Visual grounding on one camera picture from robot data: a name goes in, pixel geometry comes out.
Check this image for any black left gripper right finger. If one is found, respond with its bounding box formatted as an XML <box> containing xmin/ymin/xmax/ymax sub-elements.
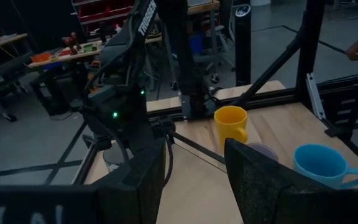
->
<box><xmin>224</xmin><ymin>138</ymin><xmax>334</xmax><ymax>224</ymax></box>

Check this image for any black aluminium table frame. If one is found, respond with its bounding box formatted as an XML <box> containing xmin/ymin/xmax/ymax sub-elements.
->
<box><xmin>71</xmin><ymin>0</ymin><xmax>358</xmax><ymax>186</ymax></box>

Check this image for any yellow mug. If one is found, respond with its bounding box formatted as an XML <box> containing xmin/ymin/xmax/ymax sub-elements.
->
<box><xmin>213</xmin><ymin>105</ymin><xmax>249</xmax><ymax>149</ymax></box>

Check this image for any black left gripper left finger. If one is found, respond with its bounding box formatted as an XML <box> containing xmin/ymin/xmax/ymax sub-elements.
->
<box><xmin>90</xmin><ymin>136</ymin><xmax>167</xmax><ymax>224</ymax></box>

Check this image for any grey stool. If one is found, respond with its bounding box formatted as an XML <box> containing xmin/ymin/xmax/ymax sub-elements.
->
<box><xmin>193</xmin><ymin>24</ymin><xmax>236</xmax><ymax>84</ymax></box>

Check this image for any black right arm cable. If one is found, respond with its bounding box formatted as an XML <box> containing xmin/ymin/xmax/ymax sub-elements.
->
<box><xmin>82</xmin><ymin>30</ymin><xmax>175</xmax><ymax>187</ymax></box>

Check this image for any light blue faceted mug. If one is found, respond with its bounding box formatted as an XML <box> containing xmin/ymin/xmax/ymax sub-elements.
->
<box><xmin>292</xmin><ymin>142</ymin><xmax>358</xmax><ymax>190</ymax></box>

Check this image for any black tower fan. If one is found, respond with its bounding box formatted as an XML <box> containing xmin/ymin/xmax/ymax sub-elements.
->
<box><xmin>234</xmin><ymin>3</ymin><xmax>252</xmax><ymax>87</ymax></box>

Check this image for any red bin rack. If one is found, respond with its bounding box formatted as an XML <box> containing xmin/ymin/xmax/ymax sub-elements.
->
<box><xmin>71</xmin><ymin>0</ymin><xmax>136</xmax><ymax>34</ymax></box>

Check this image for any tall wooden workbench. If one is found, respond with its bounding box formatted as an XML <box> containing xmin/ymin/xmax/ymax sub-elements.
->
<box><xmin>186</xmin><ymin>0</ymin><xmax>221</xmax><ymax>16</ymax></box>

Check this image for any black computer case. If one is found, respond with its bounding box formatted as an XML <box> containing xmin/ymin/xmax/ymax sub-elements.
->
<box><xmin>29</xmin><ymin>76</ymin><xmax>71</xmax><ymax>116</ymax></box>

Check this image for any wooden workbench with box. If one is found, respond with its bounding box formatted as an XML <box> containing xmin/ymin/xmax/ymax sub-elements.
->
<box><xmin>0</xmin><ymin>32</ymin><xmax>28</xmax><ymax>54</ymax></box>

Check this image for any orange tray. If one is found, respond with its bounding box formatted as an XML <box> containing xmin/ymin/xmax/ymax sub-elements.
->
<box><xmin>30</xmin><ymin>52</ymin><xmax>53</xmax><ymax>63</ymax></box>

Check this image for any red power drill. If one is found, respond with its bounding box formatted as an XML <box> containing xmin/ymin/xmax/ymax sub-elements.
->
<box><xmin>61</xmin><ymin>30</ymin><xmax>83</xmax><ymax>56</ymax></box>

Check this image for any purple glazed mug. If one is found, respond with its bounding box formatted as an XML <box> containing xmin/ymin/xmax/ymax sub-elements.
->
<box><xmin>247</xmin><ymin>142</ymin><xmax>280</xmax><ymax>163</ymax></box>

